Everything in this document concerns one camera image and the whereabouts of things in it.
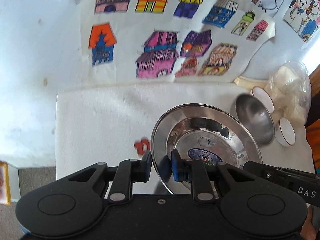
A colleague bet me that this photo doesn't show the clear plastic bag of white goods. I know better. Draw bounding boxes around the clear plastic bag of white goods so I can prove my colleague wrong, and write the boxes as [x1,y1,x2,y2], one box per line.
[264,62,312,126]

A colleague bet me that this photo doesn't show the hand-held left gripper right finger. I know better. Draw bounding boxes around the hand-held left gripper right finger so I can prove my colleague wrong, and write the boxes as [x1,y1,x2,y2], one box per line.
[171,150,266,202]

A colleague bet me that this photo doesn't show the white bowl with red rim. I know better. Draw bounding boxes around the white bowl with red rim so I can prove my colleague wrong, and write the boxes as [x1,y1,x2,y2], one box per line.
[250,86,274,113]
[275,117,296,147]

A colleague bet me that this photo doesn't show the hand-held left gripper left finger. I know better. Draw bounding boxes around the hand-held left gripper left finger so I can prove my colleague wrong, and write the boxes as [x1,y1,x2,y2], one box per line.
[57,151,153,202]

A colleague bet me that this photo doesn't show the steel bowl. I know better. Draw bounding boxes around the steel bowl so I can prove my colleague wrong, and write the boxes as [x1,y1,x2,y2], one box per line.
[235,93,275,146]

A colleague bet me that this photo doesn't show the large steel plate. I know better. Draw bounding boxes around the large steel plate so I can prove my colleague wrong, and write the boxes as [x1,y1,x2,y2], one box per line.
[150,103,263,195]

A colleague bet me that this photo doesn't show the teddy bear picture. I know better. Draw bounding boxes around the teddy bear picture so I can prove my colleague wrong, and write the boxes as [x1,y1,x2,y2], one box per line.
[283,0,320,42]

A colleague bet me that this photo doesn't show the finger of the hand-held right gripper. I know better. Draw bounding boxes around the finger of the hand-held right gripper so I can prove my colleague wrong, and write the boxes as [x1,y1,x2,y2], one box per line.
[243,161,320,181]

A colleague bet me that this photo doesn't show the brown wooden furniture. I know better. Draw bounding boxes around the brown wooden furniture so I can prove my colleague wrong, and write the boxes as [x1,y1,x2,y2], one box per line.
[305,64,320,169]

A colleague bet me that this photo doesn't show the cream rolled paper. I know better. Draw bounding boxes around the cream rolled paper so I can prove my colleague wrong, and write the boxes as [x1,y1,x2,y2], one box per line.
[234,76,266,89]

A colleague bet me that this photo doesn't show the white printed tablecloth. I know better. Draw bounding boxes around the white printed tablecloth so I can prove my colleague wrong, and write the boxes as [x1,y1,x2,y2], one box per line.
[55,81,316,198]

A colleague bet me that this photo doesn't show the yellow framed picture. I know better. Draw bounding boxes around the yellow framed picture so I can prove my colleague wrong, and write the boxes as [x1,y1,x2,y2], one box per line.
[0,161,12,206]

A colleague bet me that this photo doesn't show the coloured houses drawing poster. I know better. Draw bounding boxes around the coloured houses drawing poster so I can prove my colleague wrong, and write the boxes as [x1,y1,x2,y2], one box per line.
[79,0,276,85]

